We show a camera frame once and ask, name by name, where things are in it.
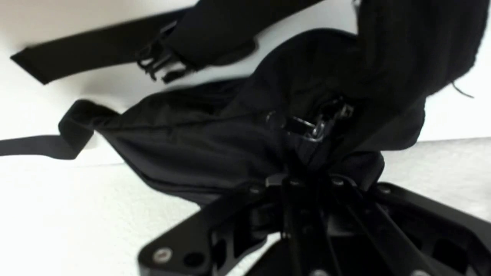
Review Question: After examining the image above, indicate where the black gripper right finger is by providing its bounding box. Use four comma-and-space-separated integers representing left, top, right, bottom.
305, 176, 491, 276

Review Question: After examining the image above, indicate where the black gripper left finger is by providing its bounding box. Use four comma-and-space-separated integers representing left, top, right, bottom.
136, 176, 308, 276

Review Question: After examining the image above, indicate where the black fabric bag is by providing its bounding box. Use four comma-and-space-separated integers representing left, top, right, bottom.
0, 0, 491, 209

